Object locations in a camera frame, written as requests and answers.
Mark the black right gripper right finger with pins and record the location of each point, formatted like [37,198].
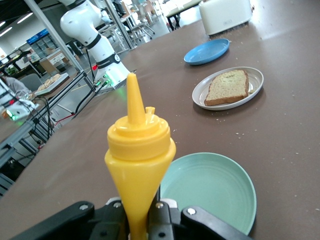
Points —
[175,225]

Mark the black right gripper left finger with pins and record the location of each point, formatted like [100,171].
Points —
[75,220]

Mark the yellow mustard squeeze bottle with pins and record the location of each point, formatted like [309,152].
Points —
[138,160]

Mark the brown bread slice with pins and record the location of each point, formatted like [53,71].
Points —
[227,87]

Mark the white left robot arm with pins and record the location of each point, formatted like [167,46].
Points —
[82,25]

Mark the mint green plate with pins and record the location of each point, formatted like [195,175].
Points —
[212,185]

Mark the beige plate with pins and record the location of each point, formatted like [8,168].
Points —
[255,80]

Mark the blue plate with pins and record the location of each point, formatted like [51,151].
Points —
[207,51]

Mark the tray of bread slices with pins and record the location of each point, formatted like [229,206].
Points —
[52,82]

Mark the seated person white shirt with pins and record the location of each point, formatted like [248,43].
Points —
[12,86]

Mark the red base connector cap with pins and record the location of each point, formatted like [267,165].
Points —
[95,67]

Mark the white toaster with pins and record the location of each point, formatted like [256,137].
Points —
[225,16]

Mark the white folding table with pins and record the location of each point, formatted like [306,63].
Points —
[180,10]

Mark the aluminium table frame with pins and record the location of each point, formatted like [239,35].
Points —
[15,140]

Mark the aluminium post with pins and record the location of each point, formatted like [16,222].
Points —
[51,25]
[117,22]

